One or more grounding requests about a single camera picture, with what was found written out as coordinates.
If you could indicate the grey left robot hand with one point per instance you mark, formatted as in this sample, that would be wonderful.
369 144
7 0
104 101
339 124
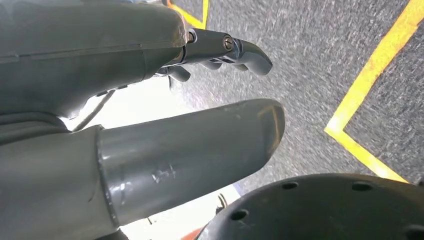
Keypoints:
82 49

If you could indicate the black perforated robot shell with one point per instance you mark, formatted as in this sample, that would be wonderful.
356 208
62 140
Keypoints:
314 212

